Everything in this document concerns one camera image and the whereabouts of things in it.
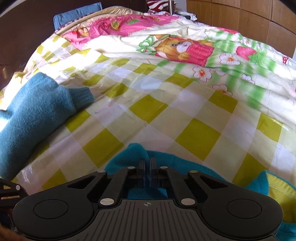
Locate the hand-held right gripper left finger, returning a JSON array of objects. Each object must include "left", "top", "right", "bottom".
[{"left": 67, "top": 159, "right": 147, "bottom": 207}]

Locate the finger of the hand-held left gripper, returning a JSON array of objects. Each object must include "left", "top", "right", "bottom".
[{"left": 0, "top": 178, "right": 28, "bottom": 202}]

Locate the teal fleece pullover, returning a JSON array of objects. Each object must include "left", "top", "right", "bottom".
[{"left": 104, "top": 143, "right": 296, "bottom": 241}]

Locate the wooden wardrobe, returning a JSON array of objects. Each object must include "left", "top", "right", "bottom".
[{"left": 186, "top": 0, "right": 296, "bottom": 57}]

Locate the light blue fleece garment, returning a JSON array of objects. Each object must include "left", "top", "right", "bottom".
[{"left": 0, "top": 72, "right": 95, "bottom": 180}]

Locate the blue cushion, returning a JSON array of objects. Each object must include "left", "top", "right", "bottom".
[{"left": 54, "top": 2, "right": 103, "bottom": 31}]

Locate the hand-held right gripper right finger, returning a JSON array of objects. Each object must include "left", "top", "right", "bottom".
[{"left": 150, "top": 158, "right": 229, "bottom": 207}]

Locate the cream pillow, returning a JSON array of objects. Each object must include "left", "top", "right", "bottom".
[{"left": 102, "top": 6, "right": 151, "bottom": 16}]

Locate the cartoon print quilt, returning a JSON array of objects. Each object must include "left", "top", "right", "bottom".
[{"left": 0, "top": 0, "right": 148, "bottom": 91}]

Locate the printed checkered quilt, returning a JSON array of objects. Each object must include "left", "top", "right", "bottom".
[{"left": 0, "top": 10, "right": 296, "bottom": 193}]

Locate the red white striped cloth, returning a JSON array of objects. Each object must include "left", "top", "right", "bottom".
[{"left": 147, "top": 0, "right": 186, "bottom": 12}]

